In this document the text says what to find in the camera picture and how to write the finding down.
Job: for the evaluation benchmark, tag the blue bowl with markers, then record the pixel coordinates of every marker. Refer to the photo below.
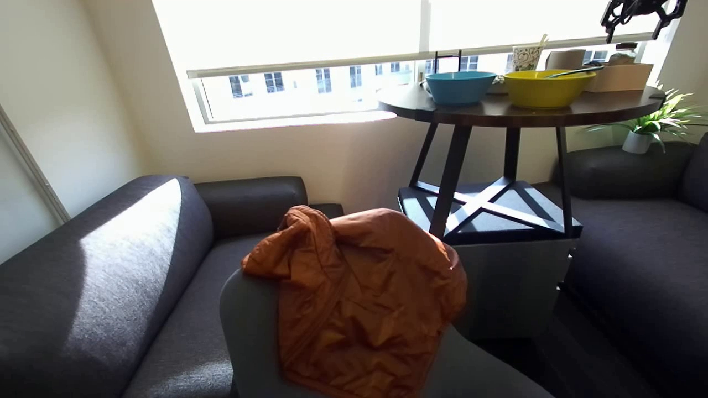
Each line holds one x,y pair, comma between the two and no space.
461,88

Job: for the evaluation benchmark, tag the light wooden box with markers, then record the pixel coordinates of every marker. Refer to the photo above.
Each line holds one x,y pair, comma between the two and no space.
620,78

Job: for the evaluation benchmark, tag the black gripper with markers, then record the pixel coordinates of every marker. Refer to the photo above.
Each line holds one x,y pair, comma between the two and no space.
621,12

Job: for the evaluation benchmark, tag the orange jacket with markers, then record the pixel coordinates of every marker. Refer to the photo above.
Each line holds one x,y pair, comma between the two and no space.
363,300

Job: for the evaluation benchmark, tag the dark grey sofa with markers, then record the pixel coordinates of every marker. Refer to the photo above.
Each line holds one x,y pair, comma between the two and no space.
122,301
642,255

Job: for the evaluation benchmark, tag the patterned paper cup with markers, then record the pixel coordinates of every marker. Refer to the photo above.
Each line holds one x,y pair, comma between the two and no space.
524,58

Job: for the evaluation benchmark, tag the potted green plant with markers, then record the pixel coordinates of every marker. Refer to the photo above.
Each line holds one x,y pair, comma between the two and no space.
673,117

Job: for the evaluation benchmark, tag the white cylindrical cup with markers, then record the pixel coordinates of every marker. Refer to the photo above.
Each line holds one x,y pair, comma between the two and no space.
572,58

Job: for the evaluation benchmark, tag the round dark wood table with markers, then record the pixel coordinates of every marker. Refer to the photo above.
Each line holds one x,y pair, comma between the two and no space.
502,208

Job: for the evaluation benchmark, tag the glass jar with brown lid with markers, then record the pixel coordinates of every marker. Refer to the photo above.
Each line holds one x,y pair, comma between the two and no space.
624,54

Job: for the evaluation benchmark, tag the yellow bowl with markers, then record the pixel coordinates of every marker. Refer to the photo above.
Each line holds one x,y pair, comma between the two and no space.
544,89

